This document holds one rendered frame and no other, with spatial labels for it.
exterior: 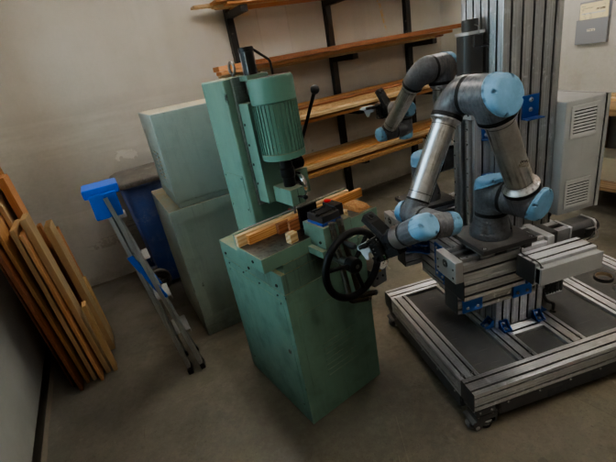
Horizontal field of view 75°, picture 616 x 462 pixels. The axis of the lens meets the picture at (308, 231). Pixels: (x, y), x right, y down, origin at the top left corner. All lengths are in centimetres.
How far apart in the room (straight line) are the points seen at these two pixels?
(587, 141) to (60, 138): 344
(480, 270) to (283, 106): 96
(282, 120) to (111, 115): 240
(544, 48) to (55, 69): 321
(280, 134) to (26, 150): 259
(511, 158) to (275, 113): 81
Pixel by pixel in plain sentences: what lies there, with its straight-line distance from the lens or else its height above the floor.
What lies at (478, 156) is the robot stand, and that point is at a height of 107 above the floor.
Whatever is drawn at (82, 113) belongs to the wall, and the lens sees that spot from 375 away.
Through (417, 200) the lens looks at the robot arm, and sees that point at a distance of 131.
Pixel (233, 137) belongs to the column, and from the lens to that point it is 175.
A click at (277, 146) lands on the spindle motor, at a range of 156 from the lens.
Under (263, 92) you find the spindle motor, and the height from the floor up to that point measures 146.
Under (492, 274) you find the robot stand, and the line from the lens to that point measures 168.
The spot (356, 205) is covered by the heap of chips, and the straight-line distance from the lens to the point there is 177.
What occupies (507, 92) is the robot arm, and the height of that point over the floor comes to 137.
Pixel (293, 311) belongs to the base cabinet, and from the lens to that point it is 165.
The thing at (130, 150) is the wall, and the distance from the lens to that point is 379.
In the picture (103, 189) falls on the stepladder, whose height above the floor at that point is 115.
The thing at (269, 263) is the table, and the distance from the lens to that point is 150.
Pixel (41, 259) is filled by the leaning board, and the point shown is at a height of 81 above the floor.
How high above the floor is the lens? 155
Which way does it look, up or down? 23 degrees down
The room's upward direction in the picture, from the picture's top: 10 degrees counter-clockwise
